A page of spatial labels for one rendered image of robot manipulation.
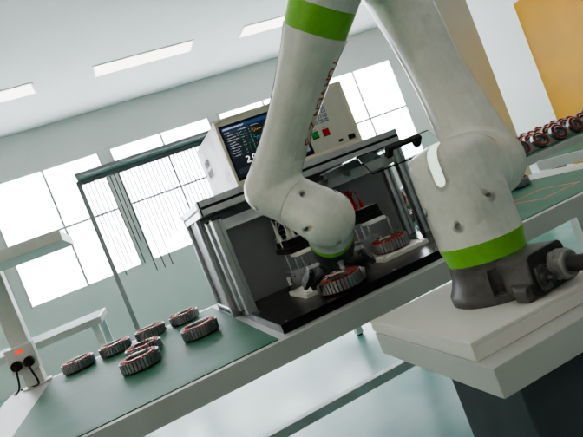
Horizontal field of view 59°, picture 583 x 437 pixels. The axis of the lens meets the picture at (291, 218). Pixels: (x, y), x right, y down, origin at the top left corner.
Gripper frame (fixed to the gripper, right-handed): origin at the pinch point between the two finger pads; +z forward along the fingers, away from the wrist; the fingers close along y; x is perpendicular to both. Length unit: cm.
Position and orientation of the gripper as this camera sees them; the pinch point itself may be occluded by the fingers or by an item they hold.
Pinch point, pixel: (340, 279)
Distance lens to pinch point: 128.8
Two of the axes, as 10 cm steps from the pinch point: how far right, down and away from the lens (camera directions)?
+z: 1.6, 4.4, 8.8
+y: 9.3, -3.7, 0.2
